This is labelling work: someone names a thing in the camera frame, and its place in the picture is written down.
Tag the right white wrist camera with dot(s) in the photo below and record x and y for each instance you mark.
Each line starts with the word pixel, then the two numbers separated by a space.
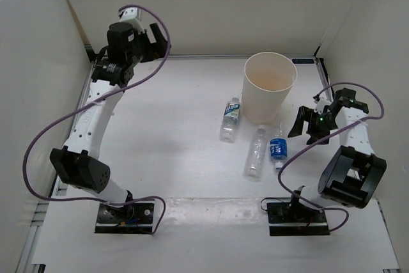
pixel 321 104

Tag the black XDOF label right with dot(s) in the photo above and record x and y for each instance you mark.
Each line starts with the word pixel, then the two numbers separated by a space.
pixel 303 61

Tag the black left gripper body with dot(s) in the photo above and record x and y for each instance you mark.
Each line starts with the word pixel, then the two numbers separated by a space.
pixel 142 47

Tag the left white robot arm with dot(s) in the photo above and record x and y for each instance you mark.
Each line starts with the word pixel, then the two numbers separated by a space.
pixel 77 162

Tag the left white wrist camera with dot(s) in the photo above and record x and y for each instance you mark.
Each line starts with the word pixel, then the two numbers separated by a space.
pixel 131 15

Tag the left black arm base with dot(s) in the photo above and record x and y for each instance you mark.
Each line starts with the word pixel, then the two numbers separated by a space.
pixel 133 219

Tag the white round bin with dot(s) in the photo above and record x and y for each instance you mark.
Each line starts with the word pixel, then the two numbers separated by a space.
pixel 268 78

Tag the clear bottle green white label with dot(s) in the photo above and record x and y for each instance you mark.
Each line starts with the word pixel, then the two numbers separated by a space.
pixel 230 120

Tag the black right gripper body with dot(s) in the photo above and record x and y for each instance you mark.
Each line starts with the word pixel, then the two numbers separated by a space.
pixel 322 121

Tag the clear bottle blue label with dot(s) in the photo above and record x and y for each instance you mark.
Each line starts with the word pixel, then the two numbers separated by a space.
pixel 278 146

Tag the clear unlabeled plastic bottle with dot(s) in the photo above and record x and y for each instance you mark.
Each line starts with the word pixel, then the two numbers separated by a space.
pixel 256 154

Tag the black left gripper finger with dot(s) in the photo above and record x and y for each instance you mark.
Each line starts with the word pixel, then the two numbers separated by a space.
pixel 157 33
pixel 157 50

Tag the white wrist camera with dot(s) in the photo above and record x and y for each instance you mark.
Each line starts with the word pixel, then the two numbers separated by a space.
pixel 321 104
pixel 131 15

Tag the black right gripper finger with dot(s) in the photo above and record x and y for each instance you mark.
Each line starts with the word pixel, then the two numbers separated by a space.
pixel 304 114
pixel 317 138

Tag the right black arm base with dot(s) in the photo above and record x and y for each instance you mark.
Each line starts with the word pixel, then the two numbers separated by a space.
pixel 287 219

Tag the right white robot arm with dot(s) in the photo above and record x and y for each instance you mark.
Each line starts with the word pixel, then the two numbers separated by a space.
pixel 354 172

